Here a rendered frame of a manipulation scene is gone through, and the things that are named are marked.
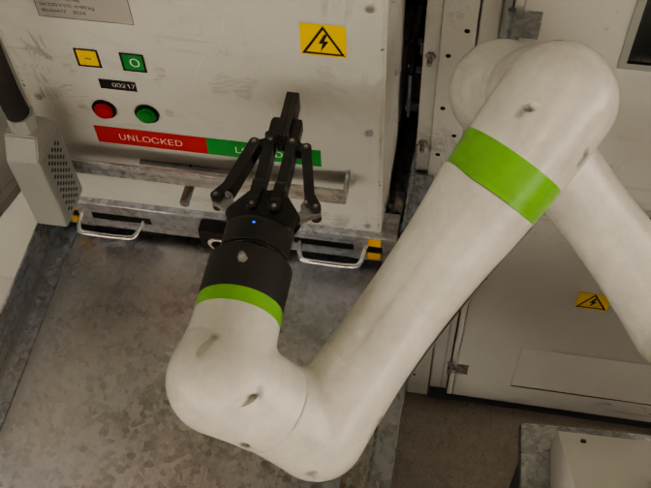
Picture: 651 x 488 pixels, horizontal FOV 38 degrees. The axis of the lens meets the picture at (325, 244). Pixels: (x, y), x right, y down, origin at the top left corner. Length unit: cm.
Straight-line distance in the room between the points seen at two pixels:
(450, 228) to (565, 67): 19
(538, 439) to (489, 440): 81
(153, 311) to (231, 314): 53
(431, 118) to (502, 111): 52
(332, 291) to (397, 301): 49
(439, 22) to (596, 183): 33
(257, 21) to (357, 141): 23
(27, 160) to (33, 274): 29
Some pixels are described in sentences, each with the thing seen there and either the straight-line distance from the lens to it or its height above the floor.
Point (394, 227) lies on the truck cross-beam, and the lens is 142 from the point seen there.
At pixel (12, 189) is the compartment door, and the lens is 167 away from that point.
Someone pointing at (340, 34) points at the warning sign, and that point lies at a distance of 112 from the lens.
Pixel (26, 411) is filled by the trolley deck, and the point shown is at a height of 85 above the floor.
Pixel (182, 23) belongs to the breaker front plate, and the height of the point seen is 131.
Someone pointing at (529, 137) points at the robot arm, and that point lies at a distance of 95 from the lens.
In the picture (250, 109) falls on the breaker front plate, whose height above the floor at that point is 117.
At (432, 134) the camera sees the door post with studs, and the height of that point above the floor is 95.
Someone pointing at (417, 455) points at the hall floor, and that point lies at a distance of 224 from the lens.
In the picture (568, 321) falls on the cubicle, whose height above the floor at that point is 46.
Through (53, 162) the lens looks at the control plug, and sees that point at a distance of 131.
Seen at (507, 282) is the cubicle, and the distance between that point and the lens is 179.
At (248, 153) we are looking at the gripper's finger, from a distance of 110.
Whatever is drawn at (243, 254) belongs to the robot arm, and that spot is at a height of 128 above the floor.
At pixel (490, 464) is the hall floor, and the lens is 225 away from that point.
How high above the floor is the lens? 209
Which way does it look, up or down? 56 degrees down
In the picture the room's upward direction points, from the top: 3 degrees counter-clockwise
